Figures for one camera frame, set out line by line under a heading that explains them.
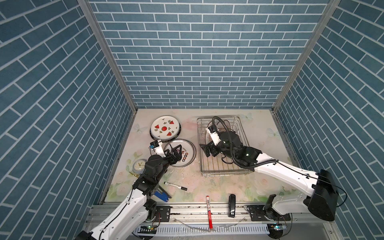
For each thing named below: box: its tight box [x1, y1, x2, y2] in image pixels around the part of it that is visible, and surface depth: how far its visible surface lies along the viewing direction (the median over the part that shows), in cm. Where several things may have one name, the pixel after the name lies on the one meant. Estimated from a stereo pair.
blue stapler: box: [154, 191, 169, 202], surface depth 79 cm
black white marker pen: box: [164, 181, 188, 191], surface depth 84 cm
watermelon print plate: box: [150, 115, 181, 140], surface depth 107 cm
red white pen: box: [206, 195, 214, 229], surface depth 75 cm
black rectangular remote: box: [228, 194, 236, 218], surface depth 75 cm
